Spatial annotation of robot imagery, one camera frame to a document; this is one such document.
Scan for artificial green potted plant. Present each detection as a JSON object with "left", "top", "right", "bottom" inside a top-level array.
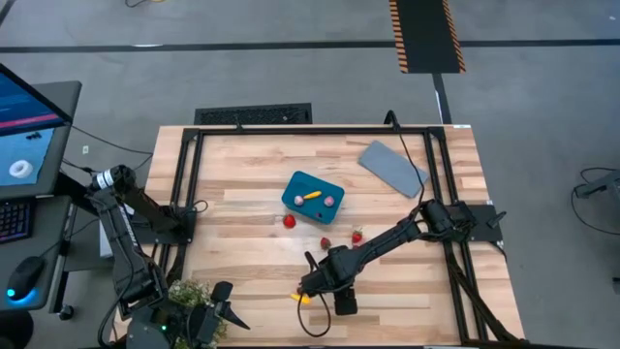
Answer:
[{"left": 167, "top": 278, "right": 229, "bottom": 349}]

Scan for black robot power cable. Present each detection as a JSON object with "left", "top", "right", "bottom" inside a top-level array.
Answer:
[{"left": 384, "top": 110, "right": 427, "bottom": 209}]

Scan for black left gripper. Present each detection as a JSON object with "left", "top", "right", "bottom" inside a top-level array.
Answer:
[{"left": 186, "top": 280, "right": 251, "bottom": 348}]

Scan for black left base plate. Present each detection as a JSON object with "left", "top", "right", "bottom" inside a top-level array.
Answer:
[{"left": 130, "top": 206, "right": 198, "bottom": 246}]

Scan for teal plastic tupperware container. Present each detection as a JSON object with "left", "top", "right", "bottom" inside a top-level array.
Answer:
[{"left": 281, "top": 170, "right": 346, "bottom": 226}]

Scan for white box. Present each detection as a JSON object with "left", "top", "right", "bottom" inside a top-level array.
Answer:
[{"left": 99, "top": 203, "right": 132, "bottom": 258}]

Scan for black keyboard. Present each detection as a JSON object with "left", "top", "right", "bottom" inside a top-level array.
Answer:
[{"left": 0, "top": 198, "right": 33, "bottom": 243}]

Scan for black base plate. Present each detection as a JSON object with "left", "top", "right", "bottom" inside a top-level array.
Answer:
[
  {"left": 459, "top": 203, "right": 509, "bottom": 243},
  {"left": 130, "top": 206, "right": 198, "bottom": 246}
]

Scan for grey floor stand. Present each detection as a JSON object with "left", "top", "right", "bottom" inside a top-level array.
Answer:
[{"left": 574, "top": 170, "right": 620, "bottom": 199}]

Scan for black mat with orange stripes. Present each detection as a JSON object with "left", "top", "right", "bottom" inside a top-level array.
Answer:
[{"left": 387, "top": 0, "right": 468, "bottom": 75}]

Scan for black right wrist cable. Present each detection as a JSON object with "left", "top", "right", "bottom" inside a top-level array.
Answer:
[{"left": 296, "top": 285, "right": 333, "bottom": 338}]

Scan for grey computer desk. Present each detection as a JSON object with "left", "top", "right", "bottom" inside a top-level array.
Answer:
[{"left": 0, "top": 193, "right": 78, "bottom": 314}]

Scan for grey folded cloth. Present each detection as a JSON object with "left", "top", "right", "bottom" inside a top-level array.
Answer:
[{"left": 356, "top": 140, "right": 431, "bottom": 200}]

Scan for computer monitor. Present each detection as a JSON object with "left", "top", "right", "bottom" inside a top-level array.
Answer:
[{"left": 0, "top": 62, "right": 82, "bottom": 201}]

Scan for black monitor cable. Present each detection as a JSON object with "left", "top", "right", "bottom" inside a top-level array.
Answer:
[{"left": 71, "top": 124, "right": 154, "bottom": 157}]

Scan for black chair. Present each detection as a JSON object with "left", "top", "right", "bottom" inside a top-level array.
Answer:
[{"left": 0, "top": 312, "right": 34, "bottom": 349}]

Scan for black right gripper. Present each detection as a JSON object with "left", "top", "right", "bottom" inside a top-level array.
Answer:
[{"left": 298, "top": 245, "right": 359, "bottom": 316}]

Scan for black aluminium table frame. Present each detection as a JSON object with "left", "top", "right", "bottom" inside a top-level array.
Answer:
[{"left": 164, "top": 124, "right": 527, "bottom": 349}]

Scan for black computer mouse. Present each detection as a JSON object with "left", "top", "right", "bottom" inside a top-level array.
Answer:
[{"left": 5, "top": 255, "right": 47, "bottom": 305}]

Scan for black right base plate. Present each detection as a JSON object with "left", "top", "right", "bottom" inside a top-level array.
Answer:
[{"left": 459, "top": 203, "right": 509, "bottom": 243}]

